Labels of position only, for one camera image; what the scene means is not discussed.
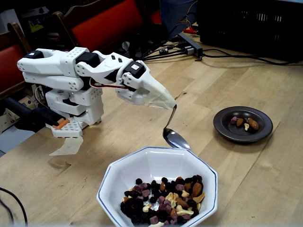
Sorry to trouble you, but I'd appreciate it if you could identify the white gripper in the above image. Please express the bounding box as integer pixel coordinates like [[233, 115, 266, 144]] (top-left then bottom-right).
[[115, 60, 164, 106]]

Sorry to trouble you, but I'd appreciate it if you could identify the metal spoon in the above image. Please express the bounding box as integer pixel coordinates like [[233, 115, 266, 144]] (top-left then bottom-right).
[[162, 105, 191, 150]]

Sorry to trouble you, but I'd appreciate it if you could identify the white octagonal bowl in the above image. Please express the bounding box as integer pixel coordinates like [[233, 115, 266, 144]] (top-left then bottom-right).
[[96, 146, 218, 227]]

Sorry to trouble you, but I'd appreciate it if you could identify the scooped nut portion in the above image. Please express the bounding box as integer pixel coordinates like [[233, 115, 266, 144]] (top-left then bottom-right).
[[230, 115, 260, 131]]

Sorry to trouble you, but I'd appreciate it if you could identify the brown plate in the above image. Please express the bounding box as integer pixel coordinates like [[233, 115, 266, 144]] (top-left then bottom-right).
[[213, 106, 274, 144]]

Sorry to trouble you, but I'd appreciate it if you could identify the beige masking tape wrap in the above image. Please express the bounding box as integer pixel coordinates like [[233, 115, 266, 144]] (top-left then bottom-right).
[[144, 84, 177, 111]]

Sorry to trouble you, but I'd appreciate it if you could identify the grey usb hub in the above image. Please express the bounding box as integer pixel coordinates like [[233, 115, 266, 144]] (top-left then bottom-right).
[[177, 32, 204, 58]]

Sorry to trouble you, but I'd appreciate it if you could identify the wooden chair red cushion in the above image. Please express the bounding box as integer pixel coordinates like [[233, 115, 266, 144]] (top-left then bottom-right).
[[53, 0, 147, 56], [0, 22, 33, 100]]

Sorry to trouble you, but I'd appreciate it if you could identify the dark blue panel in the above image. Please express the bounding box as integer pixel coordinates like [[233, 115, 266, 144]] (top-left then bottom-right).
[[160, 0, 198, 40]]

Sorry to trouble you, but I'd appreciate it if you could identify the beige tape sheet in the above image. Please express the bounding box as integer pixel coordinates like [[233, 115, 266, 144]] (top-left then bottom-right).
[[49, 136, 84, 156]]

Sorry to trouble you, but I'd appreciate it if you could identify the black clamp orange tip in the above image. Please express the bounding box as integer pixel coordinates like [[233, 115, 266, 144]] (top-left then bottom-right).
[[3, 96, 71, 133]]

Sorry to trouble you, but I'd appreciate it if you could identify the large black slotted crate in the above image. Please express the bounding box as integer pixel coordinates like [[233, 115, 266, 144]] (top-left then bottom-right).
[[197, 0, 303, 61]]

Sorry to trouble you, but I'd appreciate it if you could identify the nut and fruit mix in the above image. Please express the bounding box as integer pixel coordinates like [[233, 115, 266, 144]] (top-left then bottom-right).
[[119, 174, 206, 227]]

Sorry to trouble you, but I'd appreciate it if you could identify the yellow green box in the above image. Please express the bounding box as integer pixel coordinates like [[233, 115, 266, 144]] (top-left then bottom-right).
[[27, 18, 45, 33]]

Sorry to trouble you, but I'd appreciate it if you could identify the printed cardboard box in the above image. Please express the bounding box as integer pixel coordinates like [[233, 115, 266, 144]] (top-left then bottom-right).
[[0, 94, 38, 133]]

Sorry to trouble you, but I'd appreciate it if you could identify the black usb cable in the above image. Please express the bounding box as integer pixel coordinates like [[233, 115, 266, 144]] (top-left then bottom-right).
[[138, 48, 190, 63]]

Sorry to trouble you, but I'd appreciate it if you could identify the thick black cable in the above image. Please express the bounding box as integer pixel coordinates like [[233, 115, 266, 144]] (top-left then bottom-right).
[[201, 48, 303, 66]]

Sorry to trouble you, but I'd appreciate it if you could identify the looped black cable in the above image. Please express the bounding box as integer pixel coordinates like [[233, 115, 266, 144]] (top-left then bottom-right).
[[0, 186, 29, 227]]

